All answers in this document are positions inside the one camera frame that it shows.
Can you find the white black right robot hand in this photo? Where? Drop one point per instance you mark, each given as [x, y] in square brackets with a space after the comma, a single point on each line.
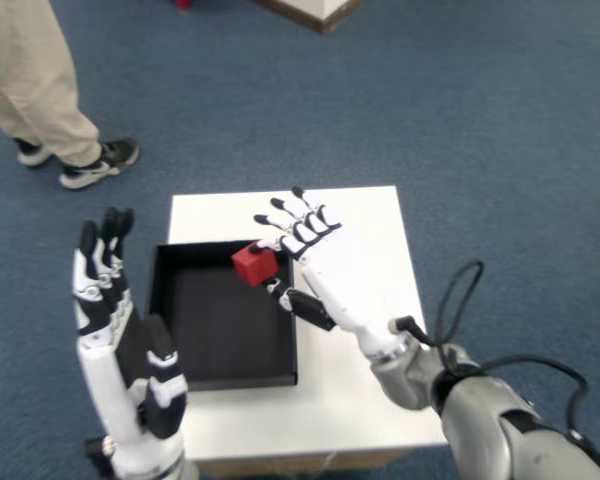
[345, 280]

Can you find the black white sneaker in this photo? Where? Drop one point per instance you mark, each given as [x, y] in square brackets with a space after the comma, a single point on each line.
[97, 164]
[30, 154]

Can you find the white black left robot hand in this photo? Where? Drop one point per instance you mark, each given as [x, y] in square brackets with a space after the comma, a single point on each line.
[105, 380]

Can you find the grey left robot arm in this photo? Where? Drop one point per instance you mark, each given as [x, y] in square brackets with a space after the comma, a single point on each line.
[180, 470]

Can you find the white furniture with wooden edge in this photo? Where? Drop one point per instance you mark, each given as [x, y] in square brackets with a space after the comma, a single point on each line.
[330, 10]

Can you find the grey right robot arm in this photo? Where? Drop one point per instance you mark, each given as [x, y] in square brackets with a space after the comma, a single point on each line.
[485, 415]

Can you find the black open box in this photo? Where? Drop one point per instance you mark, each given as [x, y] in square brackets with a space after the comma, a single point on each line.
[220, 330]

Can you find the small red object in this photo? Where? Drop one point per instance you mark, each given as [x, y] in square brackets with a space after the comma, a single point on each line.
[185, 3]

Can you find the beige trousers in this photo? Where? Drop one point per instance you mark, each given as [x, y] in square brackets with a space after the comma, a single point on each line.
[25, 75]

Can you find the black left wrist plug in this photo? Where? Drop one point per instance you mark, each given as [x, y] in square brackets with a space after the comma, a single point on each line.
[97, 452]

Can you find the white square table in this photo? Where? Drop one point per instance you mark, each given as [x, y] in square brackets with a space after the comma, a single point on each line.
[380, 225]

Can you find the red cube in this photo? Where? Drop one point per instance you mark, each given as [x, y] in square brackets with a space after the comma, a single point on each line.
[254, 265]

